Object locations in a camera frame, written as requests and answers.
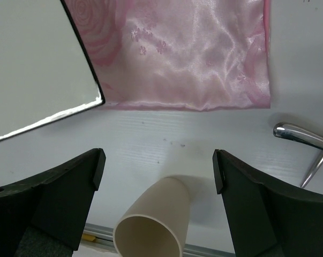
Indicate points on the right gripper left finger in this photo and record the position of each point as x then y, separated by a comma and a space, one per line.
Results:
45, 214

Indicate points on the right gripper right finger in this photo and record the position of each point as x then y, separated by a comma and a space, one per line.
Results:
267, 216

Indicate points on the pink satin cloth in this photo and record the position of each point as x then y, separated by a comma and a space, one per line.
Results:
179, 55

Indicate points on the silver spoon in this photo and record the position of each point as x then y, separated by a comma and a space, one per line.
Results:
315, 166

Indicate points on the silver knife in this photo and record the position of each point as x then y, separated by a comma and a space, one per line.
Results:
296, 133

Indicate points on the beige cup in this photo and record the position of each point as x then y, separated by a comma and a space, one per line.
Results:
165, 203

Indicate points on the square white plate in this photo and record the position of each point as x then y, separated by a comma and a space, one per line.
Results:
45, 71

